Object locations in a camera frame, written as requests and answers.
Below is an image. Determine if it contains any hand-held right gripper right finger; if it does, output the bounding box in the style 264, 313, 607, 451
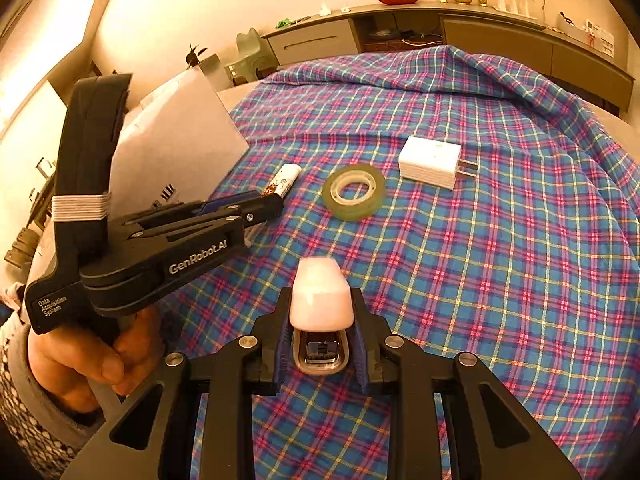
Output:
350, 287, 583, 480

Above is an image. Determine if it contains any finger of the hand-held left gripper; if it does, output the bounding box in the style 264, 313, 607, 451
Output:
122, 194, 284, 241
135, 191, 263, 218

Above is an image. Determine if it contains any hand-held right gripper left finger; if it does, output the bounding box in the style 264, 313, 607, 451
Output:
60, 287, 293, 480

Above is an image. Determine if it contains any white lip balm stick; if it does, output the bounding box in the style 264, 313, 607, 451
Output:
261, 164, 301, 197

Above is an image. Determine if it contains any white stapler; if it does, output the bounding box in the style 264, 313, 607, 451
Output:
289, 256, 357, 376

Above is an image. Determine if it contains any white foam box container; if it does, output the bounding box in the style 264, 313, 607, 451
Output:
107, 67, 251, 211

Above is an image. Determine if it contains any person's left hand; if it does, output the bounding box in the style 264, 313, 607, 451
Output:
27, 305, 166, 413

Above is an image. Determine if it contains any clear tape roll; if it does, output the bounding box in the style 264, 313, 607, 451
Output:
321, 164, 387, 222

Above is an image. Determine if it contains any blue plaid cloth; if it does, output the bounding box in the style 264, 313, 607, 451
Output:
165, 45, 640, 480

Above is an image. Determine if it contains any white trash bin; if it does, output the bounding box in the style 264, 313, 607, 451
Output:
197, 52, 233, 92

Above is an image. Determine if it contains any green plastic child chair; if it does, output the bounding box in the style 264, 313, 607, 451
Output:
227, 27, 281, 83

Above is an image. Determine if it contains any white charger plug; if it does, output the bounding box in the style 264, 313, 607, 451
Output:
398, 135, 478, 191

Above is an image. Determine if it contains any grey television cabinet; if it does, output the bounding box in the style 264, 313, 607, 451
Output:
260, 0, 636, 111

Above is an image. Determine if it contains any white storage box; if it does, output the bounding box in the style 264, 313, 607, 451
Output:
557, 10, 616, 56

